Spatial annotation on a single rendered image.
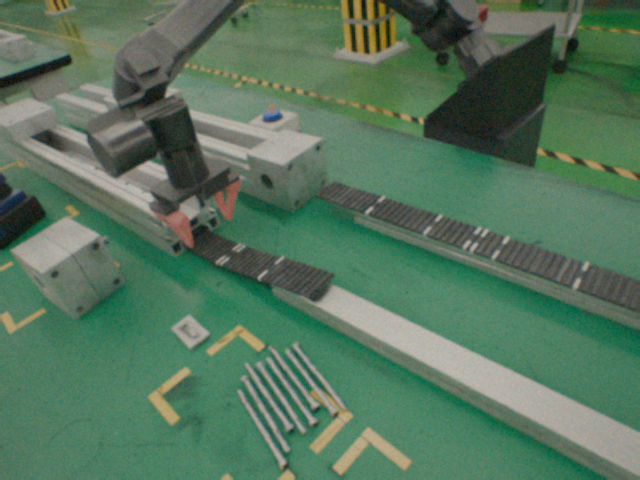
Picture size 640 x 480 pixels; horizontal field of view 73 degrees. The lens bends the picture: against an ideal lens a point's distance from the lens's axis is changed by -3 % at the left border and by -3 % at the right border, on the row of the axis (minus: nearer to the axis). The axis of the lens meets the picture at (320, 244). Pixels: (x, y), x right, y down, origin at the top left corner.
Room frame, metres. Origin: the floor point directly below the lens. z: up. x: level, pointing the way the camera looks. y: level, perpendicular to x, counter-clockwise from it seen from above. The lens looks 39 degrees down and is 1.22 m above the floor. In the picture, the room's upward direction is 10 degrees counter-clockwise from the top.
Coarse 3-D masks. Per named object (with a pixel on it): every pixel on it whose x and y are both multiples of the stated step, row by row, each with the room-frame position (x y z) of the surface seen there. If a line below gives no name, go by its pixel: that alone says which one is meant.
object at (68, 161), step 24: (0, 144) 1.13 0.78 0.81; (24, 144) 0.95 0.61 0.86; (48, 144) 1.00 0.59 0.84; (72, 144) 0.94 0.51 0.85; (48, 168) 0.88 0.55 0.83; (72, 168) 0.78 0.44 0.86; (96, 168) 0.82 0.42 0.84; (144, 168) 0.73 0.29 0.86; (72, 192) 0.83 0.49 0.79; (96, 192) 0.72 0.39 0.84; (120, 192) 0.65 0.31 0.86; (144, 192) 0.69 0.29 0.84; (120, 216) 0.67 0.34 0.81; (144, 216) 0.61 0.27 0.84; (192, 216) 0.60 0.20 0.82; (216, 216) 0.63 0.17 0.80; (168, 240) 0.57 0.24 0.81
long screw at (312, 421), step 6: (270, 360) 0.33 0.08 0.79; (276, 366) 0.32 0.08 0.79; (276, 372) 0.31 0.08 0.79; (282, 378) 0.30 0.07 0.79; (288, 384) 0.29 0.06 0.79; (288, 390) 0.28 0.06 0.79; (294, 396) 0.27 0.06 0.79; (300, 402) 0.26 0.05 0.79; (300, 408) 0.26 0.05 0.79; (306, 408) 0.26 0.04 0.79; (306, 414) 0.25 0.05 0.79; (312, 420) 0.24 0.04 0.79; (312, 426) 0.24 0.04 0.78
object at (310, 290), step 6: (324, 270) 0.42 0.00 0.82; (318, 276) 0.42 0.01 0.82; (324, 276) 0.41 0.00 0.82; (330, 276) 0.41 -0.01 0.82; (312, 282) 0.41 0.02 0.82; (318, 282) 0.40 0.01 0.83; (324, 282) 0.40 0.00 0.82; (306, 288) 0.40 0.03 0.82; (312, 288) 0.39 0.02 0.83; (318, 288) 0.39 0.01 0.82; (300, 294) 0.39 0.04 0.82; (306, 294) 0.39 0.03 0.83; (312, 294) 0.39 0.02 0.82
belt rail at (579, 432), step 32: (320, 320) 0.38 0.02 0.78; (352, 320) 0.35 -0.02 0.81; (384, 320) 0.34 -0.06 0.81; (384, 352) 0.31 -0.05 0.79; (416, 352) 0.29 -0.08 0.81; (448, 352) 0.28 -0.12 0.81; (448, 384) 0.25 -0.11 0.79; (480, 384) 0.23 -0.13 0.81; (512, 384) 0.23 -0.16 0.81; (512, 416) 0.20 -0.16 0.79; (544, 416) 0.19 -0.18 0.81; (576, 416) 0.19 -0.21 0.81; (576, 448) 0.16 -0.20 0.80; (608, 448) 0.15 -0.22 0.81
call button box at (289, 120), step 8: (288, 112) 0.92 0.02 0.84; (256, 120) 0.91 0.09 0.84; (264, 120) 0.90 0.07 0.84; (272, 120) 0.89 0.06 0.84; (280, 120) 0.89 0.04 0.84; (288, 120) 0.88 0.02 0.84; (296, 120) 0.90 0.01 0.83; (264, 128) 0.87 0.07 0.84; (272, 128) 0.86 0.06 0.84; (280, 128) 0.86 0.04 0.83; (288, 128) 0.88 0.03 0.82; (296, 128) 0.90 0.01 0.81
